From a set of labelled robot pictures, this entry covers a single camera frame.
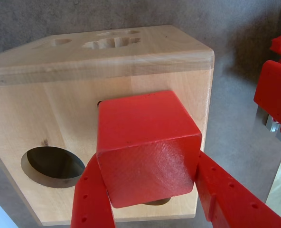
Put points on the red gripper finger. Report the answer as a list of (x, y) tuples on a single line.
[(235, 206), (90, 202)]

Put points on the red wooden cube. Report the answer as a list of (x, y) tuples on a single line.
[(145, 147)]

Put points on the silver metal base bracket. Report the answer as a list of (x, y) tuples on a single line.
[(273, 126)]

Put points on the red robot arm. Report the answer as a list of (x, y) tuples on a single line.
[(275, 90)]

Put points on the wooden shape sorter box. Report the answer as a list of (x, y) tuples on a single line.
[(59, 107)]

